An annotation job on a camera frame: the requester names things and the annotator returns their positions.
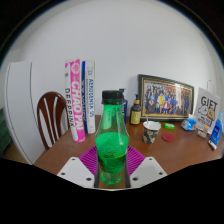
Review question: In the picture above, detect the small patterned box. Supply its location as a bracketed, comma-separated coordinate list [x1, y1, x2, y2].
[195, 127, 208, 139]

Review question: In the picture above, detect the white shuttlecock tube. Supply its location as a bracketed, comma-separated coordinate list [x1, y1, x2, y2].
[81, 59, 97, 135]

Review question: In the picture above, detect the blue pump bottle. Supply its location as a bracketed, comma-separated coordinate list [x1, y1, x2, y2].
[118, 88, 129, 124]

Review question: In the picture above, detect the camouflage print paper cup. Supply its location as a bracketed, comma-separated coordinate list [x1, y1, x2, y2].
[142, 120, 162, 145]

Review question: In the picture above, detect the green crate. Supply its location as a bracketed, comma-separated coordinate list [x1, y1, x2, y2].
[0, 108, 13, 155]

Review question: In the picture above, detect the white refrigerator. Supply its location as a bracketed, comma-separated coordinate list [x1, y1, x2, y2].
[3, 60, 46, 165]

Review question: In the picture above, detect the green plastic drink bottle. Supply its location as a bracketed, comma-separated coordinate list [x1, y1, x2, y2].
[94, 90, 131, 187]

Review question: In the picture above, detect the framed group picture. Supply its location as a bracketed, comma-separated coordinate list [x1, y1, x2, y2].
[137, 73, 195, 122]

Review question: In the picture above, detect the white paper gift bag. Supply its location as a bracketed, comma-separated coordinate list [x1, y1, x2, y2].
[193, 79, 222, 135]

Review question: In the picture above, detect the dark wooden chair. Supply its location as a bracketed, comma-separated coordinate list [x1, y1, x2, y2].
[36, 91, 71, 150]

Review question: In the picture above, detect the blue liquid bottle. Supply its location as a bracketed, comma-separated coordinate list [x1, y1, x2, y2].
[209, 111, 224, 146]

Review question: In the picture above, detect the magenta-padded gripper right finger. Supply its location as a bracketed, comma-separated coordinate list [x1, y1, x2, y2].
[124, 145, 168, 189]

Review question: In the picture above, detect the small white marker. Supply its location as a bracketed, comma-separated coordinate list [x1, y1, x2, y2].
[207, 139, 218, 151]

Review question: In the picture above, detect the flat round red coaster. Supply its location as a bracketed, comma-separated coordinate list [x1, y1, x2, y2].
[161, 132, 176, 143]

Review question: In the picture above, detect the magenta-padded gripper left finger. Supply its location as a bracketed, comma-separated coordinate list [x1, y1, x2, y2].
[56, 145, 100, 189]

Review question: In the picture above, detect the pink shuttlecock tube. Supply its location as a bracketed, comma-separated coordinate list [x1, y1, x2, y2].
[64, 59, 87, 144]

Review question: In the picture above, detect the blue tissue pack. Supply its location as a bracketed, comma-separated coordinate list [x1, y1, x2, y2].
[180, 114, 198, 132]

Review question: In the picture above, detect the dark amber pump bottle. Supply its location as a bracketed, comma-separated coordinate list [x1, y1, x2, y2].
[129, 94, 142, 126]

